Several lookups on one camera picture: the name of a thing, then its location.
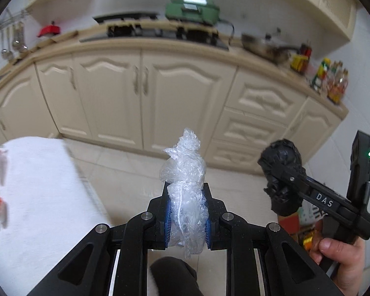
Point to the clear crinkled plastic bag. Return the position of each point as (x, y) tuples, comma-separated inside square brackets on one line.
[(185, 191)]

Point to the green label sauce bottle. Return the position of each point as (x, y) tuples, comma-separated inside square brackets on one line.
[(320, 75)]

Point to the cream kitchen cabinet unit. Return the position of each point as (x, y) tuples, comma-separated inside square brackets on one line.
[(172, 98)]

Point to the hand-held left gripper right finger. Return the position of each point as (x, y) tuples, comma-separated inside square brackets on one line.
[(207, 228)]

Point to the metal ladle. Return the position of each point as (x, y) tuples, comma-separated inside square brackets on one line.
[(6, 52)]

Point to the dark red sauce bottle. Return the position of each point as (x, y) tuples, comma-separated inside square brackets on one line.
[(306, 49)]

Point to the person's right hand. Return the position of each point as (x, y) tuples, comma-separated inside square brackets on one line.
[(348, 265)]

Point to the red pot lid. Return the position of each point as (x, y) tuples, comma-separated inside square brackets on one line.
[(51, 30)]

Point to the black induction cooker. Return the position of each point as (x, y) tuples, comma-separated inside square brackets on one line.
[(126, 17)]

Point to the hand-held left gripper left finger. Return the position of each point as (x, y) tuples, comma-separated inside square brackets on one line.
[(168, 222)]

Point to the metal wok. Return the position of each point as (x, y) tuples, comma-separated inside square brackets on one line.
[(265, 47)]

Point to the black plastic bag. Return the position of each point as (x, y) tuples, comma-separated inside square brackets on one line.
[(280, 154)]

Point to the black gas stove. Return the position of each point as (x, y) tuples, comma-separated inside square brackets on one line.
[(154, 35)]

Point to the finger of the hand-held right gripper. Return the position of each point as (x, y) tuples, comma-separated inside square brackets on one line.
[(291, 178)]

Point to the yellow red seasoning packet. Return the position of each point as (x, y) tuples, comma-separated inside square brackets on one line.
[(299, 64)]

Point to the white towel table cover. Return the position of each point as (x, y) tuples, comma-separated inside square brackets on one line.
[(43, 206)]

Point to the person's dark clothed leg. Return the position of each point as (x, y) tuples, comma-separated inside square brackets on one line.
[(178, 277)]

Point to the amber oil bottle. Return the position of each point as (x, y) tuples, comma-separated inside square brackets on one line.
[(333, 83), (343, 86)]

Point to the metal skimmer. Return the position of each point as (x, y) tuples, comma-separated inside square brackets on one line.
[(21, 46)]

